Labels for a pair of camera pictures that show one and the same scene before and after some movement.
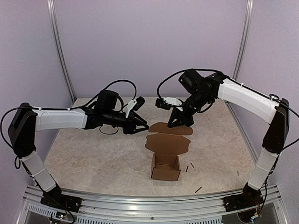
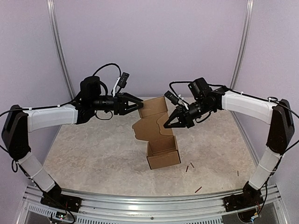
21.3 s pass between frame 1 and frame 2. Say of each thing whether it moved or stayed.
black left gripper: moved
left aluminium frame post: stayed
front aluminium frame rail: stayed
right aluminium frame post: stayed
